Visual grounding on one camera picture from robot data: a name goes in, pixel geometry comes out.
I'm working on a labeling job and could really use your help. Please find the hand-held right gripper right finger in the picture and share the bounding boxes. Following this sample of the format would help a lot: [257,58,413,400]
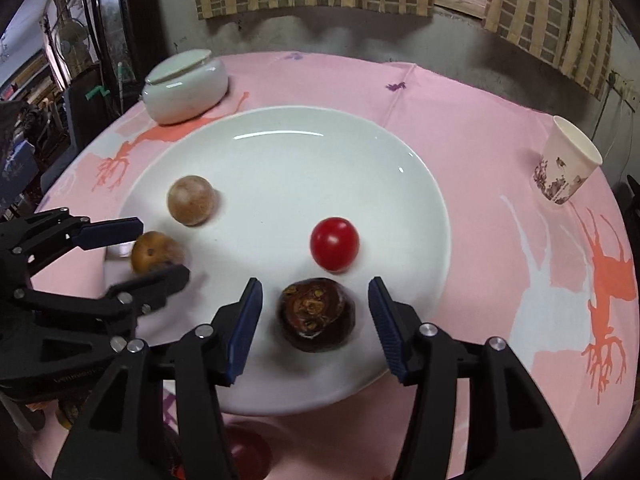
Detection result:
[367,276,583,480]

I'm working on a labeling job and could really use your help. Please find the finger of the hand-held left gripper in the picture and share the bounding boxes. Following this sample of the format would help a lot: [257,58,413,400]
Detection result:
[14,263,192,340]
[0,207,146,277]

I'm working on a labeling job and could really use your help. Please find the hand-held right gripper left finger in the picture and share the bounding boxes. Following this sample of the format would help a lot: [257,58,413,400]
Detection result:
[52,277,264,480]

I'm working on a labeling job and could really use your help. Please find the yellow-brown round fruit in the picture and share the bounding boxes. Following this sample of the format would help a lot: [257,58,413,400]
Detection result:
[131,231,186,276]

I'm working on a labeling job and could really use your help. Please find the dark water chestnut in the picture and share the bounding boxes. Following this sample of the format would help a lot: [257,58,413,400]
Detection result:
[277,277,357,353]

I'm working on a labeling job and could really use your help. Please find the white oval plate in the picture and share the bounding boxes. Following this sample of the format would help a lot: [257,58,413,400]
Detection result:
[117,105,453,417]

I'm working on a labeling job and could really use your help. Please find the light brown round fruit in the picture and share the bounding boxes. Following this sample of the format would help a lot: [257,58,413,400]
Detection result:
[166,175,219,228]

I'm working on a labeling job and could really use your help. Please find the red cherry tomato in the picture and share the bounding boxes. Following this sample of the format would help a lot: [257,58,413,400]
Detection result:
[310,216,361,273]

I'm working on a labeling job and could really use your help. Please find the dark red plum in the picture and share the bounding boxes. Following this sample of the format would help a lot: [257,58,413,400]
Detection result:
[225,425,273,480]

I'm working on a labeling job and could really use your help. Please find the dark blue chair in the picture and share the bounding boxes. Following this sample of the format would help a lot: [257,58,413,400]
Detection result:
[62,67,126,151]

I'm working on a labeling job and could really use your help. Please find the white ceramic jar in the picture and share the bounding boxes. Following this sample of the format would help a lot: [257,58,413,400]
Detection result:
[141,57,228,126]

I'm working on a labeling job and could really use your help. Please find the cluttered shelf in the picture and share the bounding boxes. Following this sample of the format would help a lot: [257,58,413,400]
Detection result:
[0,25,66,201]

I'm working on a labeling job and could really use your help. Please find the white jar lid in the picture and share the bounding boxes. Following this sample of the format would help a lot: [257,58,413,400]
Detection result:
[145,49,212,86]

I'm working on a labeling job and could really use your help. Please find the standing fan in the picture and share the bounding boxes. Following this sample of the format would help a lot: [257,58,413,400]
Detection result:
[52,17,93,68]

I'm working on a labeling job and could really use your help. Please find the pink printed tablecloth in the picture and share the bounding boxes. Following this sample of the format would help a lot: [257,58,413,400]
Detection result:
[32,50,638,480]

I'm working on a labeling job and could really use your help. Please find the dark glass-door cabinet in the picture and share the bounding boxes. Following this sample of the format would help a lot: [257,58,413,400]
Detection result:
[92,0,168,106]

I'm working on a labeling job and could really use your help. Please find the printed paper cup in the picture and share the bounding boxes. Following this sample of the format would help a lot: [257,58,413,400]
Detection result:
[530,115,603,206]

